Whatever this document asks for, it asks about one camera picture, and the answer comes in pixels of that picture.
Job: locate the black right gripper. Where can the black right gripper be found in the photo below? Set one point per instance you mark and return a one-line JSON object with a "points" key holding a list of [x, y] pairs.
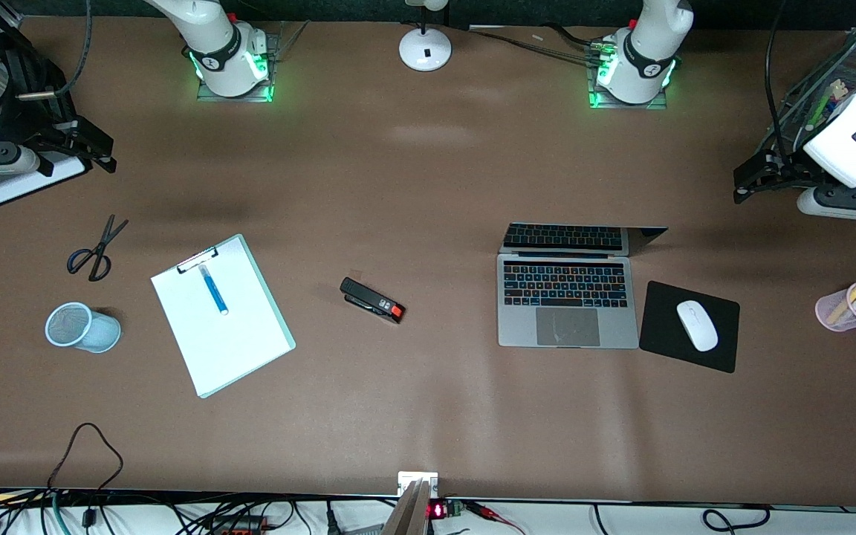
{"points": [[33, 119]]}

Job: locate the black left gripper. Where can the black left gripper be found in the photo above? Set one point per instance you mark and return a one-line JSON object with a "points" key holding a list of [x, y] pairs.
{"points": [[779, 168]]}

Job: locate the blue marker with white cap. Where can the blue marker with white cap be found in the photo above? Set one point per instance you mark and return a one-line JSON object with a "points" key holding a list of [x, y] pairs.
{"points": [[214, 291]]}

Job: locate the silver laptop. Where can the silver laptop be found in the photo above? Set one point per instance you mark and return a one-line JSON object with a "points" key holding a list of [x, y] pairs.
{"points": [[565, 301]]}

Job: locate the black document tray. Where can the black document tray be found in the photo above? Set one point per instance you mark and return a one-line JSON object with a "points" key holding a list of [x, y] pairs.
{"points": [[34, 178]]}

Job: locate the black scissors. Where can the black scissors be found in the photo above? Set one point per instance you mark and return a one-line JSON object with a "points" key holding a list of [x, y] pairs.
{"points": [[97, 253]]}

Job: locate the yellow highlighter pen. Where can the yellow highlighter pen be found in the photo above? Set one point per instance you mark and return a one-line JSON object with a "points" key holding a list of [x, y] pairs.
{"points": [[848, 301]]}

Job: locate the white computer mouse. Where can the white computer mouse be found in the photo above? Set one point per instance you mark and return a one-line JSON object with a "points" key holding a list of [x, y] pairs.
{"points": [[697, 325]]}

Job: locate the pink mesh pen cup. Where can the pink mesh pen cup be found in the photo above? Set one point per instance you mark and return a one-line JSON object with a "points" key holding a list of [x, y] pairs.
{"points": [[837, 316]]}

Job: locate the black mouse pad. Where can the black mouse pad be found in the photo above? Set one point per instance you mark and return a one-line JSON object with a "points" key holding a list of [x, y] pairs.
{"points": [[662, 327]]}

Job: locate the blue mesh pen cup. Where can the blue mesh pen cup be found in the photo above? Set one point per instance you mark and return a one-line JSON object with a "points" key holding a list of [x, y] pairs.
{"points": [[82, 327]]}

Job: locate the teal clipboard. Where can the teal clipboard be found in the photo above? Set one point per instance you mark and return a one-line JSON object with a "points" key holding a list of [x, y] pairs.
{"points": [[283, 327]]}

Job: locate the black stapler with red end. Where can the black stapler with red end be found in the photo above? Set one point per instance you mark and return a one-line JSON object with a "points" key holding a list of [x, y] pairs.
{"points": [[372, 300]]}

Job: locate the white round lamp base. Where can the white round lamp base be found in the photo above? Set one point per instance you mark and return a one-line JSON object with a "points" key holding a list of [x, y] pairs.
{"points": [[425, 48]]}

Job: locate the grey usb hub orange ports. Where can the grey usb hub orange ports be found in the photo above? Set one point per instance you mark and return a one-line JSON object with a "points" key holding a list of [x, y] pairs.
{"points": [[242, 524]]}

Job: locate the small red led board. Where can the small red led board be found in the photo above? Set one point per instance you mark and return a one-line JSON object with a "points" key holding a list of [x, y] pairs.
{"points": [[444, 510]]}

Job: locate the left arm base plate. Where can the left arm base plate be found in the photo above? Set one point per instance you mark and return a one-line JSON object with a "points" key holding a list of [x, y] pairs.
{"points": [[625, 105]]}

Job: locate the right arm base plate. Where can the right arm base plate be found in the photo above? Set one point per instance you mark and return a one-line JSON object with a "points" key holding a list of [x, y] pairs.
{"points": [[250, 93]]}

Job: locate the aluminium profile post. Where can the aluminium profile post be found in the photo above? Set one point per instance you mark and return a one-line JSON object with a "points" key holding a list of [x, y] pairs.
{"points": [[413, 509]]}

